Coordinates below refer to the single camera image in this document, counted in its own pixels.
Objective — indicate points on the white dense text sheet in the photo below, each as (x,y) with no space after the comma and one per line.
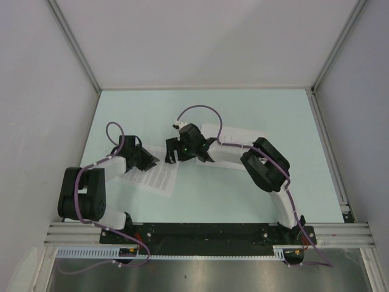
(159,180)

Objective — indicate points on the white slotted cable duct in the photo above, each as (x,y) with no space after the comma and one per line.
(125,254)

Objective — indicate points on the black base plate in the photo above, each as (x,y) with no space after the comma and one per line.
(262,233)

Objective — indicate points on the aluminium corner post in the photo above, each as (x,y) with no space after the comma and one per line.
(70,38)
(345,32)

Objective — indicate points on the white folder with clip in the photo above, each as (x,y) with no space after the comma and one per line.
(230,135)

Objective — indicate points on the right aluminium side rail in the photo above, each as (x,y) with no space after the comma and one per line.
(334,170)

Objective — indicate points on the left aluminium corner post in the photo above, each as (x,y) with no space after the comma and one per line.
(70,38)

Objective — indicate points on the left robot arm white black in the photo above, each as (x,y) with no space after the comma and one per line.
(83,191)

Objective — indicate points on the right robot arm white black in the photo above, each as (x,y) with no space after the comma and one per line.
(266,166)

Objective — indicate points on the right aluminium corner post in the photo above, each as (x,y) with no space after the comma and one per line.
(345,32)

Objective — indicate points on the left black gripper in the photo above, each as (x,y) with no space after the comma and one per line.
(149,159)

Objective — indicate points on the aluminium front rail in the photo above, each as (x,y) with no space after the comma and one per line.
(328,235)

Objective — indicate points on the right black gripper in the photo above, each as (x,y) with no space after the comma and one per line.
(173,145)

